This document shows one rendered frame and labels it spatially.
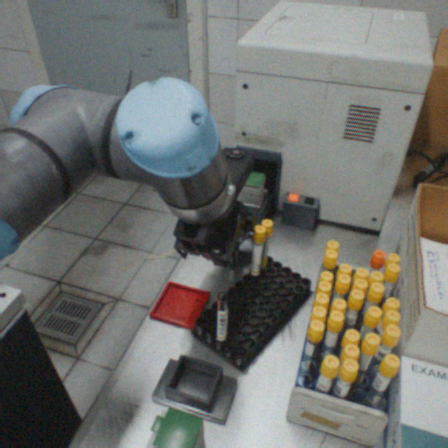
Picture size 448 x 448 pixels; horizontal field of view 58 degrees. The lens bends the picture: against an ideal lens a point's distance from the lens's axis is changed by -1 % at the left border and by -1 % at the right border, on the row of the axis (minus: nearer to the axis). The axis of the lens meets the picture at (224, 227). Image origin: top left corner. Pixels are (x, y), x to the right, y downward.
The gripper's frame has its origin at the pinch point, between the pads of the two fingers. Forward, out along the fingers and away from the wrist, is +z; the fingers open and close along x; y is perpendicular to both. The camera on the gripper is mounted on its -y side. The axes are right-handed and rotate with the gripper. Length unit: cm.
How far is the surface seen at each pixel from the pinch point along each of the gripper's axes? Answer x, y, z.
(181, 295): -4.7, 11.0, -1.1
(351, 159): 15.2, -16.7, -0.7
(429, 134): 32, -44, 28
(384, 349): 22.7, 12.3, -11.9
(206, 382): 4.1, 21.2, -8.4
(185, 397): 2.9, 23.3, -11.8
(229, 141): -48, -93, 131
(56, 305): -87, 17, 97
